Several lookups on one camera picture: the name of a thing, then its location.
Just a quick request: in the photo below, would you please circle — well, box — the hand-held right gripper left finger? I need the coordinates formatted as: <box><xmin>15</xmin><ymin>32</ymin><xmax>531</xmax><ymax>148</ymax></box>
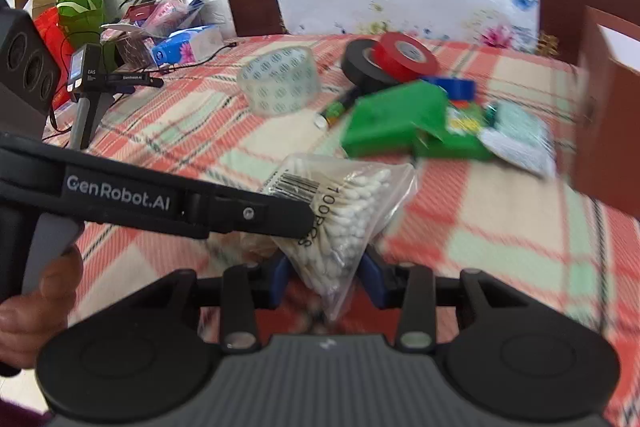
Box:
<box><xmin>147</xmin><ymin>257</ymin><xmax>291</xmax><ymax>354</ymax></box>

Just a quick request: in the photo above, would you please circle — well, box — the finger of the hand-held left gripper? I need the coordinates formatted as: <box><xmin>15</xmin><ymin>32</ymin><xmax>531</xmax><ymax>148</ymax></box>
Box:
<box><xmin>182</xmin><ymin>187</ymin><xmax>314</xmax><ymax>240</ymax></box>

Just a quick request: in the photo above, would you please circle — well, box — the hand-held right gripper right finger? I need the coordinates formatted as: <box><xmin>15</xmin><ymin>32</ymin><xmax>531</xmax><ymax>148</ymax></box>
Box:
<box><xmin>357</xmin><ymin>252</ymin><xmax>531</xmax><ymax>353</ymax></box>

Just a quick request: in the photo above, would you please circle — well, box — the bag of cotton swabs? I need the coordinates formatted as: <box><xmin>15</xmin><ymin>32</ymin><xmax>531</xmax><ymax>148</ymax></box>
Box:
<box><xmin>257</xmin><ymin>153</ymin><xmax>418</xmax><ymax>321</ymax></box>

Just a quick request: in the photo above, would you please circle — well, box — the green and black battery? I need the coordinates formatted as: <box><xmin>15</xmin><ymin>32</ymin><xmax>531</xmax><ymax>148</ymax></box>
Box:
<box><xmin>315</xmin><ymin>88</ymin><xmax>362</xmax><ymax>130</ymax></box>

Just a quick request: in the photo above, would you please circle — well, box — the clear printed tape roll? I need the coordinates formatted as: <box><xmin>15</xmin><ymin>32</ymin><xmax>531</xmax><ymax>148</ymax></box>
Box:
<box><xmin>236</xmin><ymin>47</ymin><xmax>321</xmax><ymax>117</ymax></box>

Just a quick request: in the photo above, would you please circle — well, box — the green paper box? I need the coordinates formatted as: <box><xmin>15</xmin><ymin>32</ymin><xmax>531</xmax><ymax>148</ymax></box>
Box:
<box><xmin>342</xmin><ymin>81</ymin><xmax>451</xmax><ymax>159</ymax></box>

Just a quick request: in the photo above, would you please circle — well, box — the green printed packet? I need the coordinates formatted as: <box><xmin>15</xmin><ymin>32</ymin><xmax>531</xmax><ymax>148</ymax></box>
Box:
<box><xmin>414</xmin><ymin>101</ymin><xmax>496</xmax><ymax>160</ymax></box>

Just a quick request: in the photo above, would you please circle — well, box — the black tape roll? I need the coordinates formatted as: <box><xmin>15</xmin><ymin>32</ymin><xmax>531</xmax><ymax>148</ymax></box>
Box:
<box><xmin>341</xmin><ymin>39</ymin><xmax>401</xmax><ymax>89</ymax></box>

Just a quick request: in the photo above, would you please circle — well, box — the clear bag of white beads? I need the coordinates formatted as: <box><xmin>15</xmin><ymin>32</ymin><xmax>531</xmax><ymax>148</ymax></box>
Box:
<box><xmin>477</xmin><ymin>101</ymin><xmax>559</xmax><ymax>180</ymax></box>

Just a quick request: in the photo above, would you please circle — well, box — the blue tape roll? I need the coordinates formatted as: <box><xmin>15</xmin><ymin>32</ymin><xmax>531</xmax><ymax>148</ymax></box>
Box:
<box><xmin>422</xmin><ymin>77</ymin><xmax>476</xmax><ymax>102</ymax></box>

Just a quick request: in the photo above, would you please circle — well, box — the red tape roll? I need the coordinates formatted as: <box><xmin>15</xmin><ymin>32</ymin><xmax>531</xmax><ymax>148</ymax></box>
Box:
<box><xmin>372</xmin><ymin>33</ymin><xmax>441</xmax><ymax>83</ymax></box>

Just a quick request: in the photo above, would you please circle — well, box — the brown cardboard box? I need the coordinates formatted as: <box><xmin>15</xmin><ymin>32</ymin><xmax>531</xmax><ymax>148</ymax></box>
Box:
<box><xmin>572</xmin><ymin>5</ymin><xmax>640</xmax><ymax>221</ymax></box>

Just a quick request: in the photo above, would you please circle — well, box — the person's left hand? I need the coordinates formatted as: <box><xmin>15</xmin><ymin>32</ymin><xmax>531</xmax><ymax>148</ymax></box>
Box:
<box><xmin>0</xmin><ymin>247</ymin><xmax>84</xmax><ymax>373</ymax></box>

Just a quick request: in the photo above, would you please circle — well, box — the plaid blanket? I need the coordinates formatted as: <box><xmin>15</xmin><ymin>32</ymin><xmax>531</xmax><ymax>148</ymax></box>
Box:
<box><xmin>42</xmin><ymin>33</ymin><xmax>640</xmax><ymax>427</ymax></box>

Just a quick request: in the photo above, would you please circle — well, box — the black device on grey stand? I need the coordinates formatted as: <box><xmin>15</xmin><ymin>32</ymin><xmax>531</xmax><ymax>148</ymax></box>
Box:
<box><xmin>67</xmin><ymin>43</ymin><xmax>165</xmax><ymax>150</ymax></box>

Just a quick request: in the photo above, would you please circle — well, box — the blue tissue pack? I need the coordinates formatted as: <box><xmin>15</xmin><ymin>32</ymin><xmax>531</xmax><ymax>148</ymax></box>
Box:
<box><xmin>151</xmin><ymin>24</ymin><xmax>225</xmax><ymax>68</ymax></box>

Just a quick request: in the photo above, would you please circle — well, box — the red plastic bag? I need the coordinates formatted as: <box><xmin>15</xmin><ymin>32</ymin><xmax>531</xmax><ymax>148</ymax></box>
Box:
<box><xmin>32</xmin><ymin>6</ymin><xmax>76</xmax><ymax>108</ymax></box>

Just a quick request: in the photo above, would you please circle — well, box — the clear container of packets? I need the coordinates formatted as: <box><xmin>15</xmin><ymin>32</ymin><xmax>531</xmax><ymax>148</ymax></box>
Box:
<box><xmin>100</xmin><ymin>0</ymin><xmax>206</xmax><ymax>68</ymax></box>

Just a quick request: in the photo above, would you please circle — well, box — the green shopping bag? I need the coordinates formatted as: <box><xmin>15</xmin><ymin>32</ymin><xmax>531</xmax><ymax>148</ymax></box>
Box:
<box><xmin>56</xmin><ymin>0</ymin><xmax>132</xmax><ymax>54</ymax></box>

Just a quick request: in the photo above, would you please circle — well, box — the black cable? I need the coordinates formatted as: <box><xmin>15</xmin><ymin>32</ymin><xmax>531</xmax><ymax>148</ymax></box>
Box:
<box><xmin>147</xmin><ymin>39</ymin><xmax>240</xmax><ymax>72</ymax></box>

